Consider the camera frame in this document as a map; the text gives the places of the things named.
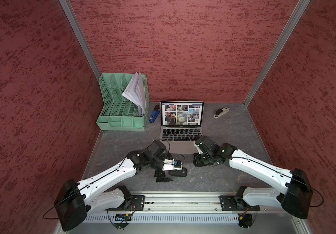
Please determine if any black wireless mouse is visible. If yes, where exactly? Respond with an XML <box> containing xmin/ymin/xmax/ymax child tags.
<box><xmin>169</xmin><ymin>167</ymin><xmax>188</xmax><ymax>177</ymax></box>

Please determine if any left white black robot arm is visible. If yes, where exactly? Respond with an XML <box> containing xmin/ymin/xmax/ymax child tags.
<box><xmin>54</xmin><ymin>140</ymin><xmax>182</xmax><ymax>232</ymax></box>

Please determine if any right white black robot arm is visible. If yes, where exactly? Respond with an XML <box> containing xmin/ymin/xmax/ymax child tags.
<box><xmin>193</xmin><ymin>136</ymin><xmax>313</xmax><ymax>219</ymax></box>

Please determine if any silver open laptop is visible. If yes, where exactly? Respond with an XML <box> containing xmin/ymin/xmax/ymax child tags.
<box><xmin>160</xmin><ymin>101</ymin><xmax>205</xmax><ymax>155</ymax></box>

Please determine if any beige black stapler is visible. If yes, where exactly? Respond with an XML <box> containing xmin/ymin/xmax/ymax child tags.
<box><xmin>214</xmin><ymin>107</ymin><xmax>229</xmax><ymax>119</ymax></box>

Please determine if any blue stapler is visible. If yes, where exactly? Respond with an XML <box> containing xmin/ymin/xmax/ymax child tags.
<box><xmin>149</xmin><ymin>105</ymin><xmax>160</xmax><ymax>123</ymax></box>

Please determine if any green plastic file organizer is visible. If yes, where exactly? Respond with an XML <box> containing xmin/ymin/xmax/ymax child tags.
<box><xmin>96</xmin><ymin>73</ymin><xmax>149</xmax><ymax>131</ymax></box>

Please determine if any white paper stack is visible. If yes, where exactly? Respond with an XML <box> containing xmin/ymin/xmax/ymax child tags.
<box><xmin>122</xmin><ymin>73</ymin><xmax>146</xmax><ymax>116</ymax></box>

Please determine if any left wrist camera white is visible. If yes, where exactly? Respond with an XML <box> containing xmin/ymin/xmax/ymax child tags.
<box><xmin>162</xmin><ymin>159</ymin><xmax>183</xmax><ymax>171</ymax></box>

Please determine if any aluminium front rail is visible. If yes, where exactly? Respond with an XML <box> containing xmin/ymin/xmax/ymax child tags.
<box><xmin>64</xmin><ymin>192</ymin><xmax>302</xmax><ymax>214</ymax></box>

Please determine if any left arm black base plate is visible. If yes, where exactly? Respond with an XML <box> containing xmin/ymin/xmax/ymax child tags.
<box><xmin>128</xmin><ymin>195</ymin><xmax>146</xmax><ymax>212</ymax></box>

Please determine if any white perforated cable duct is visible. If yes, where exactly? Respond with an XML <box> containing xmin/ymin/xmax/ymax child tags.
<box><xmin>84</xmin><ymin>213</ymin><xmax>239</xmax><ymax>224</ymax></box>

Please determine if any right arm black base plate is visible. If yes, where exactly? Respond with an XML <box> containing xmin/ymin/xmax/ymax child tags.
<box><xmin>219</xmin><ymin>196</ymin><xmax>260</xmax><ymax>212</ymax></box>

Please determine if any left aluminium corner post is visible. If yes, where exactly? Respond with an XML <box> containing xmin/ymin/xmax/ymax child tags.
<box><xmin>59</xmin><ymin>0</ymin><xmax>102</xmax><ymax>80</ymax></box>

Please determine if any aluminium corner post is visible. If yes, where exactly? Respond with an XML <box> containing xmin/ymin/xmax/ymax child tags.
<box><xmin>244</xmin><ymin>0</ymin><xmax>310</xmax><ymax>107</ymax></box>
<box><xmin>59</xmin><ymin>0</ymin><xmax>102</xmax><ymax>80</ymax></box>

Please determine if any right aluminium corner post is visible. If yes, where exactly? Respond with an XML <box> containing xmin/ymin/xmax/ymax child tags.
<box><xmin>244</xmin><ymin>0</ymin><xmax>310</xmax><ymax>107</ymax></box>

